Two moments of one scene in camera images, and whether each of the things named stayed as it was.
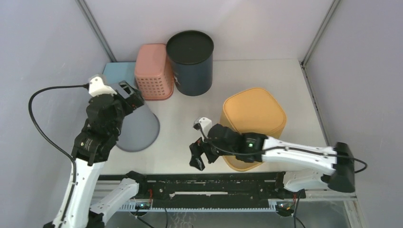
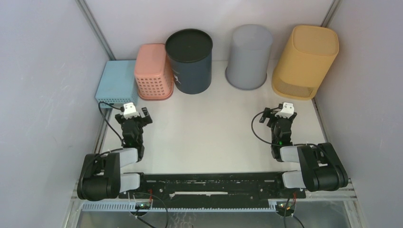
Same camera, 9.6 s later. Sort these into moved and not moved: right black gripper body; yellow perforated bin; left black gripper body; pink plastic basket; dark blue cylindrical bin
Moved: right black gripper body; left black gripper body; yellow perforated bin
Not moved: dark blue cylindrical bin; pink plastic basket
